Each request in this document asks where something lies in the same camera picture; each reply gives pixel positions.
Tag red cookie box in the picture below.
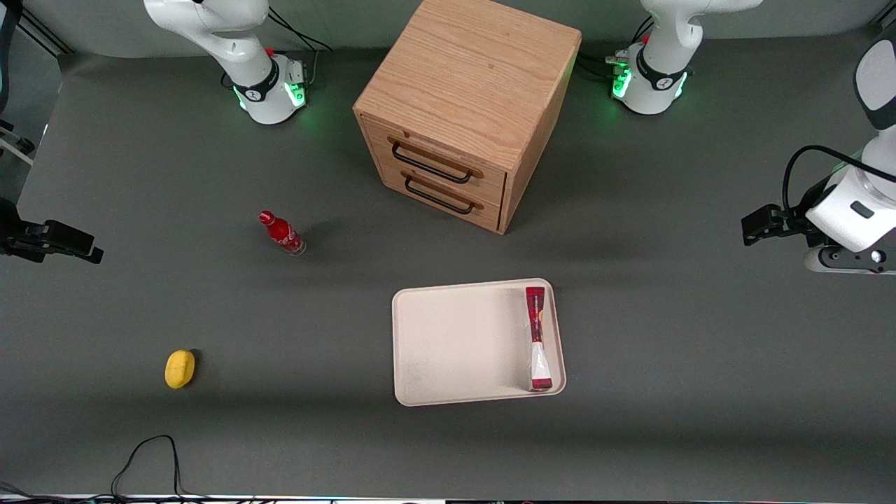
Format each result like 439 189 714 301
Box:
524 286 554 391

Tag cream rectangular tray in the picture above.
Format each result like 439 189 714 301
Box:
391 278 567 407

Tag wooden drawer cabinet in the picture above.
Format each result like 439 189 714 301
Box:
353 0 583 235

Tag red cola bottle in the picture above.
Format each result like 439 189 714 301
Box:
258 209 307 257

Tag yellow lemon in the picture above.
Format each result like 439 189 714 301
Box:
164 349 197 390

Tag black stand with white bar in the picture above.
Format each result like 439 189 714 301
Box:
0 119 36 167

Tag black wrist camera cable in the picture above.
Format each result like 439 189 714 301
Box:
782 144 896 214

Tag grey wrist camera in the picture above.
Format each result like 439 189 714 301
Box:
804 245 896 275

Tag black cables at arm base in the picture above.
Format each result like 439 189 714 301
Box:
578 14 652 83
266 7 334 88

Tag wooden drawer front with handle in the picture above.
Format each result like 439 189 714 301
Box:
361 115 508 205
378 157 502 232

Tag black metal drawer handle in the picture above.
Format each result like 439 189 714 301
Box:
388 136 484 185
402 170 484 215

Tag black looped cable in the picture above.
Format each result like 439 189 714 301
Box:
110 435 188 500

